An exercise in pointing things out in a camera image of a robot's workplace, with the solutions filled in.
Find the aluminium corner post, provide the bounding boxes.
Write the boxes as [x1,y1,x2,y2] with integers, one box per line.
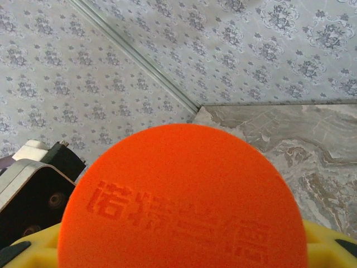
[68,0,203,116]

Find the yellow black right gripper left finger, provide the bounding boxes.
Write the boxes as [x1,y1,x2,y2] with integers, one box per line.
[0,222,61,268]

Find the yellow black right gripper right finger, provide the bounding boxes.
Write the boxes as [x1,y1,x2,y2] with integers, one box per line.
[302,218,357,268]

